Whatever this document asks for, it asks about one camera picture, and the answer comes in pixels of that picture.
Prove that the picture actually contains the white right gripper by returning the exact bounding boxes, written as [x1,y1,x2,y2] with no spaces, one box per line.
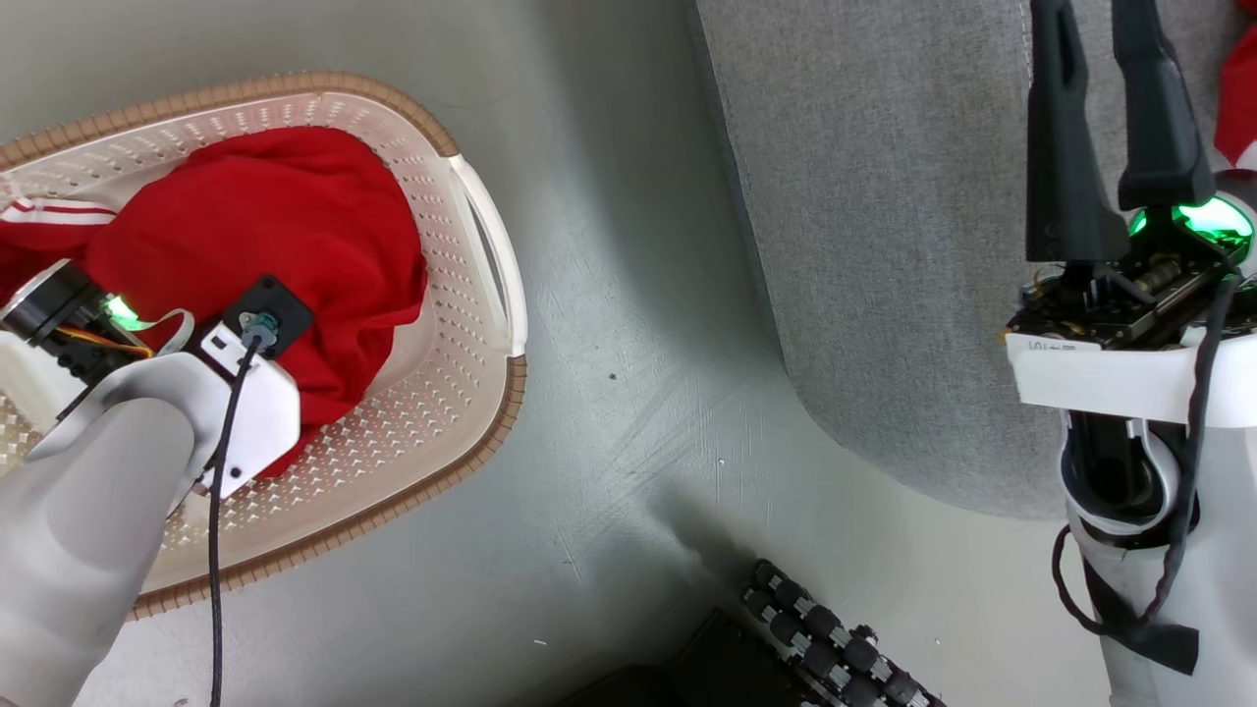
[1004,0,1257,428]

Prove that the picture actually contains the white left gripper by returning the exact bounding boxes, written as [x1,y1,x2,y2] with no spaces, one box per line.
[0,260,301,500]

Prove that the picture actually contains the red garment wide white stripes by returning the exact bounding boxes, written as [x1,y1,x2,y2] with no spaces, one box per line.
[1215,25,1257,170]

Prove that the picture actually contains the red white-striped garment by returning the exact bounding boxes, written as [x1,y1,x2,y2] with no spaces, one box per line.
[0,126,429,482]

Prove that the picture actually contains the cream laundry basket brown rim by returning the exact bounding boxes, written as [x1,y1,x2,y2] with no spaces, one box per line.
[0,71,528,622]

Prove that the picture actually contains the grey fabric sofa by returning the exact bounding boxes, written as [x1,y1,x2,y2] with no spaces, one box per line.
[692,0,1257,519]

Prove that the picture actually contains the black roller omni wheel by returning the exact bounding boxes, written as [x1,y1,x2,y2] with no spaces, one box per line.
[741,558,949,707]

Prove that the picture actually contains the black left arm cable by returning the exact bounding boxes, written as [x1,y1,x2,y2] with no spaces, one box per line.
[206,334,264,707]

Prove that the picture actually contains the black cable strap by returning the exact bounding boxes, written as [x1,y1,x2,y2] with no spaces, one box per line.
[1080,560,1201,677]

